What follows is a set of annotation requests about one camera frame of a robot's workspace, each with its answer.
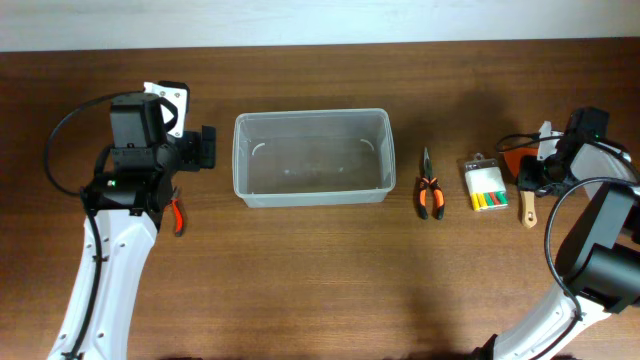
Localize orange scraper wooden handle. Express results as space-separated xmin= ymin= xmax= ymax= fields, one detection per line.
xmin=503 ymin=147 xmax=538 ymax=229

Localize clear box coloured tubes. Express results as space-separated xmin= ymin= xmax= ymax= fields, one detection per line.
xmin=464 ymin=153 xmax=509 ymax=212

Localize orange black long-nose pliers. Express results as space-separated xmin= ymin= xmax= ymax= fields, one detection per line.
xmin=417 ymin=147 xmax=445 ymax=220

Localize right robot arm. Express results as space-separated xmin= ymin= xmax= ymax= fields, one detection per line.
xmin=470 ymin=107 xmax=639 ymax=360

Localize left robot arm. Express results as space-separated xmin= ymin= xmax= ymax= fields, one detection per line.
xmin=49 ymin=84 xmax=216 ymax=359

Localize clear plastic container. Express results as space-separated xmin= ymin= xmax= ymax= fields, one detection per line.
xmin=232 ymin=108 xmax=396 ymax=208

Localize small red-handled pliers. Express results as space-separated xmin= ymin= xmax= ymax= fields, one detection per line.
xmin=170 ymin=187 xmax=185 ymax=237

